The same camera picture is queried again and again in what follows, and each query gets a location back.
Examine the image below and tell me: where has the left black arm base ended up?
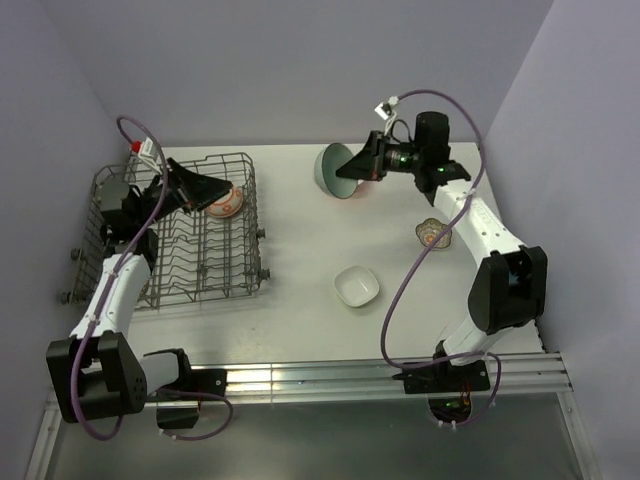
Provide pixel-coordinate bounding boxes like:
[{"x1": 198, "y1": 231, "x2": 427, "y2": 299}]
[{"x1": 146, "y1": 368, "x2": 229, "y2": 436}]

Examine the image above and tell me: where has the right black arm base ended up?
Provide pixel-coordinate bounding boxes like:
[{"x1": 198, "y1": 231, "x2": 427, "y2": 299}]
[{"x1": 392, "y1": 358, "x2": 491, "y2": 395}]

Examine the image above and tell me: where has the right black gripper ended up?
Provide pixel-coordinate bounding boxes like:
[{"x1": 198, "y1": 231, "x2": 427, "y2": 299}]
[{"x1": 336, "y1": 130, "x2": 424, "y2": 182}]

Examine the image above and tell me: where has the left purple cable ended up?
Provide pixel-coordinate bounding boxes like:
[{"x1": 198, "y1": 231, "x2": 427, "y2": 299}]
[{"x1": 69, "y1": 115, "x2": 234, "y2": 441}]

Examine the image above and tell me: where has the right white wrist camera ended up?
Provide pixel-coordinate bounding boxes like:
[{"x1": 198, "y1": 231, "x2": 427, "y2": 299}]
[{"x1": 374, "y1": 96, "x2": 400, "y2": 135}]

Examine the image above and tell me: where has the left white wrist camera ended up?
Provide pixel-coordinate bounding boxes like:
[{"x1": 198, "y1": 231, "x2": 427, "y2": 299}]
[{"x1": 130, "y1": 137, "x2": 162, "y2": 174}]

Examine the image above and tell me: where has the purple cable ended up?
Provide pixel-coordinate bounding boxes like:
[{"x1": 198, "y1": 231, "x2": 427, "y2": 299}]
[
  {"x1": 69, "y1": 115, "x2": 234, "y2": 441},
  {"x1": 380, "y1": 89, "x2": 502, "y2": 430}
]

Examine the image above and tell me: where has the small flower shaped dish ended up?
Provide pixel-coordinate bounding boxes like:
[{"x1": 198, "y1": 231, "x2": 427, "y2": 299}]
[{"x1": 415, "y1": 217, "x2": 452, "y2": 250}]

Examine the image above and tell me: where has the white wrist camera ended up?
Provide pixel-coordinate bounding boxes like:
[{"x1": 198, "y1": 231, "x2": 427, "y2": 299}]
[
  {"x1": 374, "y1": 96, "x2": 400, "y2": 135},
  {"x1": 130, "y1": 137, "x2": 162, "y2": 174}
]

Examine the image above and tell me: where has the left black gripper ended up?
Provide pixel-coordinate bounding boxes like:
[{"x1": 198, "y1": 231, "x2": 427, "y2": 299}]
[{"x1": 135, "y1": 158, "x2": 233, "y2": 228}]

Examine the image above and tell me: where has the white bowl orange outside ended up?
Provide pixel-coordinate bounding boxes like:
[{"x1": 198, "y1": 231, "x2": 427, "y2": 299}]
[{"x1": 355, "y1": 181, "x2": 374, "y2": 197}]

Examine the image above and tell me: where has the aluminium mounting rail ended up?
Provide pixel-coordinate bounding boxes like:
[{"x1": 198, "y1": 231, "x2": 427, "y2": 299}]
[{"x1": 116, "y1": 353, "x2": 572, "y2": 412}]

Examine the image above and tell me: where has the pale teal bowl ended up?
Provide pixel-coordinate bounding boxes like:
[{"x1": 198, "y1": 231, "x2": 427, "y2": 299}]
[{"x1": 313, "y1": 143, "x2": 359, "y2": 200}]

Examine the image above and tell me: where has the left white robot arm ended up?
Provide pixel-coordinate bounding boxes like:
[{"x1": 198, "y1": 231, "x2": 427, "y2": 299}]
[{"x1": 46, "y1": 159, "x2": 233, "y2": 423}]

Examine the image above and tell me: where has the grey wire dish rack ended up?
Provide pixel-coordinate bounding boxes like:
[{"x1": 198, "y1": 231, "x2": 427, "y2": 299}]
[{"x1": 58, "y1": 152, "x2": 270, "y2": 310}]

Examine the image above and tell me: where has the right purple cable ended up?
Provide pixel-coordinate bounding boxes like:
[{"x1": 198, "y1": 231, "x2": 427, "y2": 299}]
[{"x1": 380, "y1": 89, "x2": 502, "y2": 430}]

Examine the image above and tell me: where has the orange floral pattern bowl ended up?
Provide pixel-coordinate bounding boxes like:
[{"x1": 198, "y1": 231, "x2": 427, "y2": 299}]
[{"x1": 205, "y1": 186, "x2": 244, "y2": 219}]

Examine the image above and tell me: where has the white square bowl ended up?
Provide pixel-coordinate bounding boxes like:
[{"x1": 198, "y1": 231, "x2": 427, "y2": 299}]
[{"x1": 334, "y1": 265, "x2": 380, "y2": 308}]

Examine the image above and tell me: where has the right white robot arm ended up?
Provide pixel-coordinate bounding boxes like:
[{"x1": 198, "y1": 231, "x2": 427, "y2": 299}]
[{"x1": 336, "y1": 111, "x2": 548, "y2": 390}]

